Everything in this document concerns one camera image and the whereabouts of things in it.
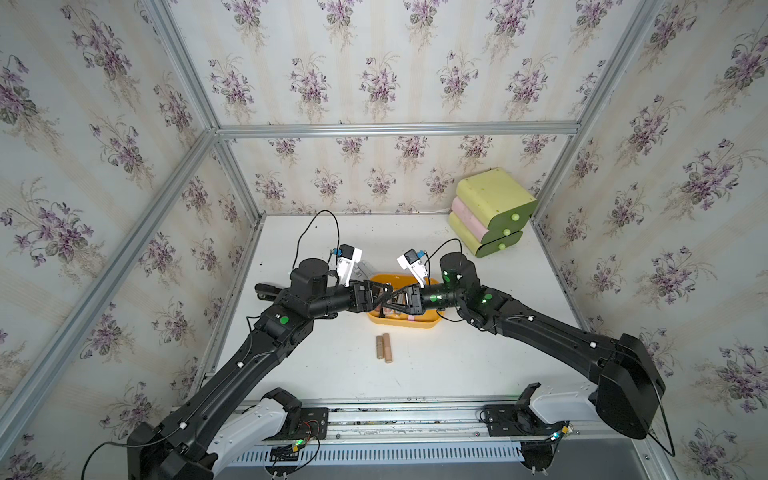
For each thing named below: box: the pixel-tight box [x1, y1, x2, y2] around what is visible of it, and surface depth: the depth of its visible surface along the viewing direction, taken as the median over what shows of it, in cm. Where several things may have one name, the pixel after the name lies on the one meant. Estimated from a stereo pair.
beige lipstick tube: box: [376, 335, 384, 359], surface depth 87 cm
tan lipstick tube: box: [383, 333, 393, 363], surface depth 86 cm
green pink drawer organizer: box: [448, 168, 538, 258], surface depth 100 cm
